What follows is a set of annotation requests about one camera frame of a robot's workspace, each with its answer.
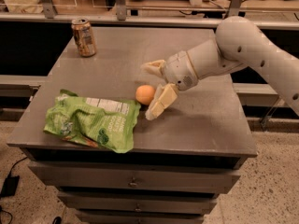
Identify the bottom grey drawer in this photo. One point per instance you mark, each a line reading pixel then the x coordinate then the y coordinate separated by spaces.
pixel 123 217

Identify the middle grey drawer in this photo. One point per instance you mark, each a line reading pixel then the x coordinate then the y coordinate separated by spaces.
pixel 137 203

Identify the gold soda can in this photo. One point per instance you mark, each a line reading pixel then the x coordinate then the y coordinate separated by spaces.
pixel 83 36

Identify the grey drawer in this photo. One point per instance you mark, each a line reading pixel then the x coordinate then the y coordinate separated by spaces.
pixel 137 203
pixel 129 176
pixel 123 217

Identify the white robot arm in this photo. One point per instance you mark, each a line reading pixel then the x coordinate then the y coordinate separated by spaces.
pixel 238 43

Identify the green rice chip bag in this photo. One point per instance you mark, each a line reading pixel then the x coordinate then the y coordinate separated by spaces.
pixel 93 122

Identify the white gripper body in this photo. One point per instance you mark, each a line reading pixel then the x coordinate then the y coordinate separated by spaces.
pixel 179 69

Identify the grey metal railing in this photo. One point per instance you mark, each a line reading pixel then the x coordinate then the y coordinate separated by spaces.
pixel 267 14

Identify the top grey drawer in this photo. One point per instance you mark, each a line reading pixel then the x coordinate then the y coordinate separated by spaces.
pixel 129 176

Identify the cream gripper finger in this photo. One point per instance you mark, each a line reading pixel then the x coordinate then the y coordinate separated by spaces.
pixel 154 68
pixel 163 98

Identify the grey drawer cabinet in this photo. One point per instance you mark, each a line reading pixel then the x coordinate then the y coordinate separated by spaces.
pixel 204 128

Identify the black power adapter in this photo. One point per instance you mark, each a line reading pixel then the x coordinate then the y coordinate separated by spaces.
pixel 10 186

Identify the orange fruit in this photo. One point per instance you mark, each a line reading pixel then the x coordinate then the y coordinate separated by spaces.
pixel 144 94

